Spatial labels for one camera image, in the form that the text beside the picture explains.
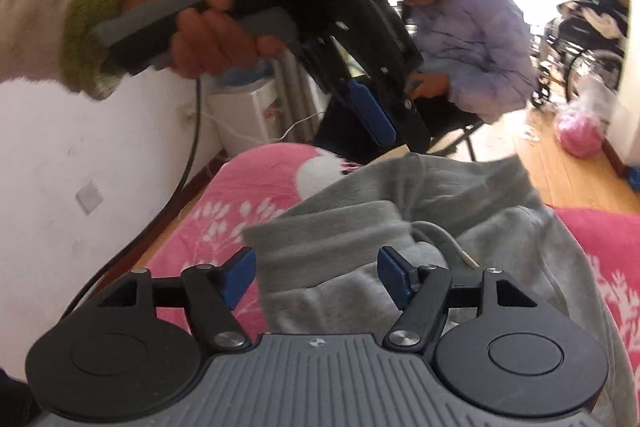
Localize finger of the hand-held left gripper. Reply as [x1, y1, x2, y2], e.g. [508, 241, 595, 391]
[350, 0, 432, 154]
[300, 34, 398, 146]

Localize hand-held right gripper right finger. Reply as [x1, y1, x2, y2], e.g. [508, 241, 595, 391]
[377, 246, 538, 354]

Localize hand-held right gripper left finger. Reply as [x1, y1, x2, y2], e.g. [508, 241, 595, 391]
[97, 247, 257, 353]

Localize grey sweatpants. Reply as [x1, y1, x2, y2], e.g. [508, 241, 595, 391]
[242, 152, 636, 427]

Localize person's left hand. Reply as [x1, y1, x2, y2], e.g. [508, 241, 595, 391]
[122, 0, 287, 80]

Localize grey curtain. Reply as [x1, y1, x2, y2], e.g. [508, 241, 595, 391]
[275, 42, 331, 142]

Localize pink floral blanket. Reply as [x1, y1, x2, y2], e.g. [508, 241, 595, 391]
[127, 142, 640, 427]

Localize black folding chair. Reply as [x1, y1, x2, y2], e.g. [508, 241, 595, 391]
[425, 109, 488, 162]

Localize blue water jug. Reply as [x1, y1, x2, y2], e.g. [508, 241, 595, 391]
[220, 57, 268, 88]

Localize white water dispenser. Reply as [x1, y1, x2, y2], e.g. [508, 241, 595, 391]
[207, 77, 281, 158]

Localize black wheelchair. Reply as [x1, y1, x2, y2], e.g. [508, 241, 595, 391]
[530, 0, 631, 108]

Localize plastic bag with pink contents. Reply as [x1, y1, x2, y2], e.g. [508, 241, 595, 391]
[552, 74, 621, 160]

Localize black cable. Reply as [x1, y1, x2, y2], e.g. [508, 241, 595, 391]
[62, 77, 203, 318]

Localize white wall plate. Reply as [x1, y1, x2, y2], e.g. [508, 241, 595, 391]
[75, 181, 105, 214]

